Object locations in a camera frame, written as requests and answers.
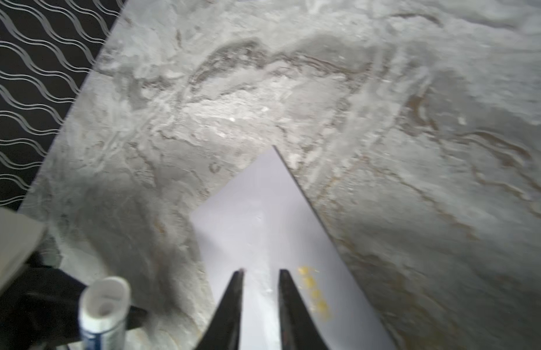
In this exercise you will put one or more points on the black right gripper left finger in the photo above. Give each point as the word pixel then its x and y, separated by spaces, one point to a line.
pixel 224 330

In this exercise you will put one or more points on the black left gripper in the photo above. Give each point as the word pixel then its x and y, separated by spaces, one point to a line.
pixel 39 310

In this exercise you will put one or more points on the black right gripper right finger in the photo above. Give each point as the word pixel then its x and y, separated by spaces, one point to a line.
pixel 297 329

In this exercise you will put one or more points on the blue white glue stick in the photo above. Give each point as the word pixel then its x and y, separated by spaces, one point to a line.
pixel 102 315

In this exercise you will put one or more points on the white envelope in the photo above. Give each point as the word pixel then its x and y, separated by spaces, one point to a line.
pixel 261 222

